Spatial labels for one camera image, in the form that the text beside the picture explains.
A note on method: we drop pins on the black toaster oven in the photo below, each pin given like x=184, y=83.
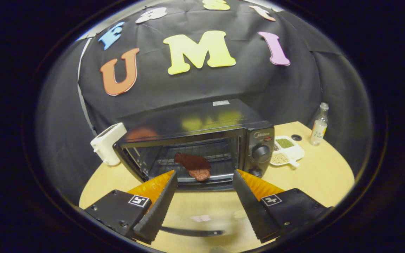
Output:
x=206, y=119

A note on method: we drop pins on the white divided dish with grains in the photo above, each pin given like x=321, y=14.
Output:
x=292, y=153

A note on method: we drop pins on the small black round cap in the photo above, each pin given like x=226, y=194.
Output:
x=296, y=137

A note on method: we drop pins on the white toaster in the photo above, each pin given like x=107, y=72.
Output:
x=107, y=144

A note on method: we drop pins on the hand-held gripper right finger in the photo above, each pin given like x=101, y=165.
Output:
x=250, y=203

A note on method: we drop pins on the black backdrop cloth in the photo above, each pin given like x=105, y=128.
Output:
x=188, y=88

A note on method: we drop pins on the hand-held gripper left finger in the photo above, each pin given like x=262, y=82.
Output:
x=160, y=203

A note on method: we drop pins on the clear plastic bottle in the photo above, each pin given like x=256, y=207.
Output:
x=318, y=131

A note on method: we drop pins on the brown meat piece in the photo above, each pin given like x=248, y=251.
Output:
x=193, y=163

